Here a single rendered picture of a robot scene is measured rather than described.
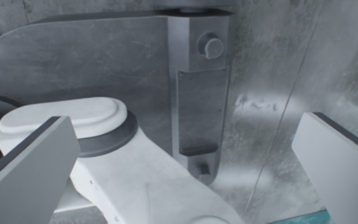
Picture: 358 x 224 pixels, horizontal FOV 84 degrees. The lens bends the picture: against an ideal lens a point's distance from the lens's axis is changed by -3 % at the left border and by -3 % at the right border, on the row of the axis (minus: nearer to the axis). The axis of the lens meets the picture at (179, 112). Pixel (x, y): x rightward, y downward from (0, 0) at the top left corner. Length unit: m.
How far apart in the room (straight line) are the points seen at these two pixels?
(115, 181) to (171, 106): 0.26
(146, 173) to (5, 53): 0.35
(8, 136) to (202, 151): 0.43
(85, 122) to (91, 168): 0.07
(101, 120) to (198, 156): 0.32
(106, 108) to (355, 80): 1.01
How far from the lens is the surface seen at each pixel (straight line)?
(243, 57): 0.73
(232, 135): 0.88
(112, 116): 0.36
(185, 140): 0.56
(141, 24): 0.45
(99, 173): 0.32
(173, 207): 0.24
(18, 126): 0.39
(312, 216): 1.86
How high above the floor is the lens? 0.61
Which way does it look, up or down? 56 degrees down
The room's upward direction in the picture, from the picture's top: 157 degrees clockwise
